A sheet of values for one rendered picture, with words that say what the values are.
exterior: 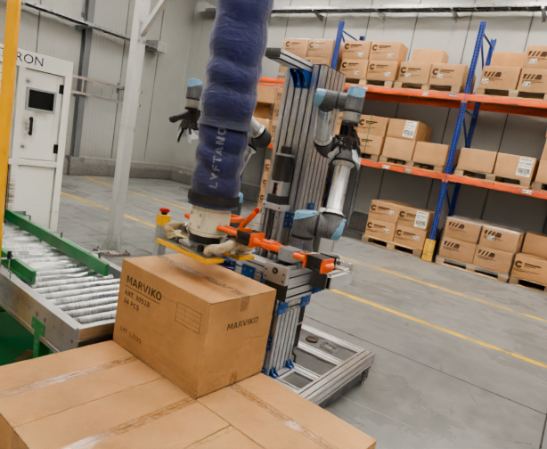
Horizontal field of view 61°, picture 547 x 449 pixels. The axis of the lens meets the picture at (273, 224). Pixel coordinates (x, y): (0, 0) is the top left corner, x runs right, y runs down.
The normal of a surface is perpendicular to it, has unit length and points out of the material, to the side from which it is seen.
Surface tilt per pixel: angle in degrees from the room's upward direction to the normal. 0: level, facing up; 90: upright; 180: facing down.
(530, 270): 91
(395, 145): 86
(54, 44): 90
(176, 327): 90
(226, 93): 74
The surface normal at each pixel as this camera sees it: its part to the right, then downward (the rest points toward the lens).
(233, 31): 0.02, 0.00
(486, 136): -0.56, 0.04
